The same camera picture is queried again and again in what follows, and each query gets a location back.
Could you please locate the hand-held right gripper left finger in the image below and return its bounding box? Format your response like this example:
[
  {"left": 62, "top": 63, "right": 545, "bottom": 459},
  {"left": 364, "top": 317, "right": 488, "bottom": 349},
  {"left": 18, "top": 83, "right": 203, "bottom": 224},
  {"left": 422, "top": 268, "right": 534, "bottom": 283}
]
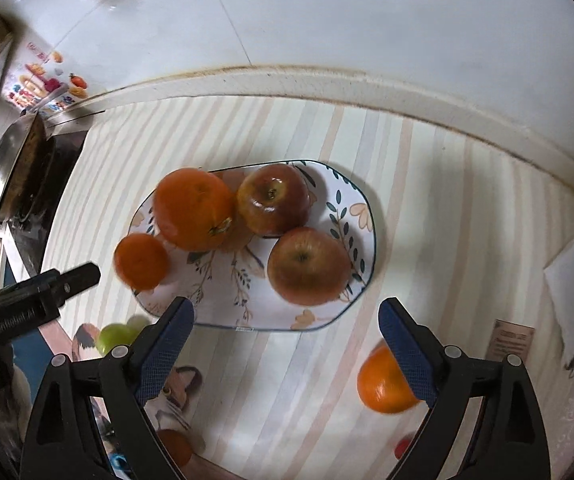
[{"left": 19, "top": 296, "right": 196, "bottom": 480}]

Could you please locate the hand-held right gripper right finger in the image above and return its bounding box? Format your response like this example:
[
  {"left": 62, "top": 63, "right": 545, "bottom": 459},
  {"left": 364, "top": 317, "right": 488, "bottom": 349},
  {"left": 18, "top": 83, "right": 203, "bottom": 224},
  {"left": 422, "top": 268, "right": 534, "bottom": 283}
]
[{"left": 377, "top": 297, "right": 552, "bottom": 480}]

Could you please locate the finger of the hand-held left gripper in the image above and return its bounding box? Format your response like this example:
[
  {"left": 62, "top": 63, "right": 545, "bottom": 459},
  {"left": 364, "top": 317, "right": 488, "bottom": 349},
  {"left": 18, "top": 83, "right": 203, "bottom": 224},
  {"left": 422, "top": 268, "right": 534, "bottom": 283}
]
[{"left": 58, "top": 261, "right": 102, "bottom": 307}]

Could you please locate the medium orange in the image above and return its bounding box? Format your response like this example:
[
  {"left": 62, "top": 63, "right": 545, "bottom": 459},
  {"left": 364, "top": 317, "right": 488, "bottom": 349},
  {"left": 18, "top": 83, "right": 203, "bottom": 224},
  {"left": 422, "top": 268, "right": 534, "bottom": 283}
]
[{"left": 356, "top": 341, "right": 424, "bottom": 415}]

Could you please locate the small orange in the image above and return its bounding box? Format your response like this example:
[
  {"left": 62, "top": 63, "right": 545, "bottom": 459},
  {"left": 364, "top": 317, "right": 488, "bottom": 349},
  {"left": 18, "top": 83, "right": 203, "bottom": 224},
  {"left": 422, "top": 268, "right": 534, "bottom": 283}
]
[{"left": 114, "top": 233, "right": 170, "bottom": 291}]

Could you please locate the floral ceramic plate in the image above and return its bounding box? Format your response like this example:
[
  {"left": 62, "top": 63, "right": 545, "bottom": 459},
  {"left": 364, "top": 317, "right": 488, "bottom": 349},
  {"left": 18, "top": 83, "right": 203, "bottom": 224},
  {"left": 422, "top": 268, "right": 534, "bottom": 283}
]
[{"left": 128, "top": 160, "right": 378, "bottom": 332}]

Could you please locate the green fruit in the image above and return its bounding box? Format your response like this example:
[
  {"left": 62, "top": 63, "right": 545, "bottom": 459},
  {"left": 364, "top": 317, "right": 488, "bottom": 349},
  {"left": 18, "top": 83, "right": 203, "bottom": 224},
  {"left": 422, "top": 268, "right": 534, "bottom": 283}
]
[{"left": 95, "top": 315, "right": 150, "bottom": 357}]

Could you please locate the orange tangerine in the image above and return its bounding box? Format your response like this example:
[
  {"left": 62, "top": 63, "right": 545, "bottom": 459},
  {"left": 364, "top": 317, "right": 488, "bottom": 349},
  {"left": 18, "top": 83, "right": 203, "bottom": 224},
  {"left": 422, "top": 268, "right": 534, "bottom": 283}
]
[{"left": 157, "top": 428, "right": 194, "bottom": 469}]

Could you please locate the brown paper card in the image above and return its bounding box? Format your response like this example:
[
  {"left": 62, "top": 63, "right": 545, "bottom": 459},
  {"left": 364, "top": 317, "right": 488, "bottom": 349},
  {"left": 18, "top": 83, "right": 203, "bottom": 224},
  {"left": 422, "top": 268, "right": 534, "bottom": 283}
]
[{"left": 487, "top": 318, "right": 536, "bottom": 362}]

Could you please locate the black stove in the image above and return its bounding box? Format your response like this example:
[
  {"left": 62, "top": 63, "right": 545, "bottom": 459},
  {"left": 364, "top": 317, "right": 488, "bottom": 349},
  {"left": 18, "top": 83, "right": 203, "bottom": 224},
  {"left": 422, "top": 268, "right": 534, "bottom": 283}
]
[{"left": 4, "top": 127, "right": 89, "bottom": 277}]

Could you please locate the striped table cover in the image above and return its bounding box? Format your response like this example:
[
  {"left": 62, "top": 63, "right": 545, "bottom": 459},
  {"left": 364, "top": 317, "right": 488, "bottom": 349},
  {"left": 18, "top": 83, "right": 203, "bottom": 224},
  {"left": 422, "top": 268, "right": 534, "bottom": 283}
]
[{"left": 17, "top": 91, "right": 574, "bottom": 480}]

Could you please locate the pale red apple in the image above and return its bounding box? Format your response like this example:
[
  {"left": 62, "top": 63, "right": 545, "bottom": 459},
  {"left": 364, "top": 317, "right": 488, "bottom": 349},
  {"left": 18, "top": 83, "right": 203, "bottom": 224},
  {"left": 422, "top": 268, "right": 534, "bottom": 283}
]
[{"left": 267, "top": 226, "right": 354, "bottom": 307}]

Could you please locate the large orange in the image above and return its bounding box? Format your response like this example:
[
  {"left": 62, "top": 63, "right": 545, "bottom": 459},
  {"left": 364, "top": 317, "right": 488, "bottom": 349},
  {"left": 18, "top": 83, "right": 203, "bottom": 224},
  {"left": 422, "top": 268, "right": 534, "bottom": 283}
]
[{"left": 153, "top": 167, "right": 238, "bottom": 253}]

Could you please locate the metal wok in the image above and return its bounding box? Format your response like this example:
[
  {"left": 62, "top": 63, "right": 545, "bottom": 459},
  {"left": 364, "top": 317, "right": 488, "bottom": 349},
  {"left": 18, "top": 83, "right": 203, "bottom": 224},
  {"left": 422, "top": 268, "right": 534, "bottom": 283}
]
[{"left": 0, "top": 112, "right": 48, "bottom": 223}]

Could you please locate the white paper sheet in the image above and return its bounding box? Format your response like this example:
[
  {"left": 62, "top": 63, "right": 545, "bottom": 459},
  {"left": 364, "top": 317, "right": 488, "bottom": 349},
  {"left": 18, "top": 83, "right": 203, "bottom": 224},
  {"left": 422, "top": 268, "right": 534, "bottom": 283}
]
[{"left": 544, "top": 235, "right": 574, "bottom": 362}]

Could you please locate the dark red apple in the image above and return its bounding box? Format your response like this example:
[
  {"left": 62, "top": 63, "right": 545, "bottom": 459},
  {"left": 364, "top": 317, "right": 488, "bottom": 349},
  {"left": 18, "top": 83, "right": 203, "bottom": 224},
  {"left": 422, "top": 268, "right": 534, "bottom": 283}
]
[{"left": 237, "top": 163, "right": 313, "bottom": 238}]

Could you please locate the colourful wall sticker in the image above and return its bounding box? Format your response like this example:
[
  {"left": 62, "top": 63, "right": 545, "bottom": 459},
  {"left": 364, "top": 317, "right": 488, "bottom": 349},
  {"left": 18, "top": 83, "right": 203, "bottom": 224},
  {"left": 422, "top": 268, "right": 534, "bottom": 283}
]
[{"left": 3, "top": 40, "right": 90, "bottom": 114}]

